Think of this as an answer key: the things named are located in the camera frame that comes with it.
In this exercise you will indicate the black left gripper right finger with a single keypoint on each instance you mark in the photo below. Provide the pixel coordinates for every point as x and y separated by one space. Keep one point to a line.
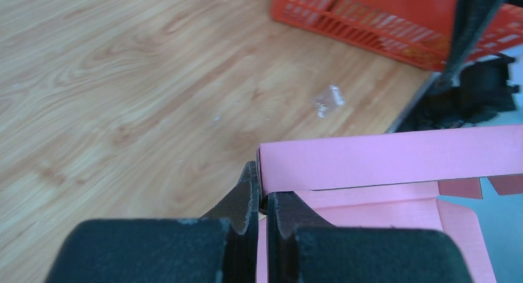
302 246

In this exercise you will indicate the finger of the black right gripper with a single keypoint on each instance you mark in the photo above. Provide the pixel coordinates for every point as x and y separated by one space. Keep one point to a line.
471 19

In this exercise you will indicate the red plastic basket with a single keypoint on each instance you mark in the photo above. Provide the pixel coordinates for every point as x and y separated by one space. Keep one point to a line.
416 32

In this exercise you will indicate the pink paper box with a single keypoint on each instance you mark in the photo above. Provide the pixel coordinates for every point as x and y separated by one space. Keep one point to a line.
400 180

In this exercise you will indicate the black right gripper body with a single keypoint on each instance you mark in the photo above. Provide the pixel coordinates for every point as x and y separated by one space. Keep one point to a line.
484 90

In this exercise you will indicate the small clear plastic bag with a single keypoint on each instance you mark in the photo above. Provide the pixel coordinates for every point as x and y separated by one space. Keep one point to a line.
328 100

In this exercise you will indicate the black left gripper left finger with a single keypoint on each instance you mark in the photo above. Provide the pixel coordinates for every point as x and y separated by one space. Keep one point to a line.
220 246

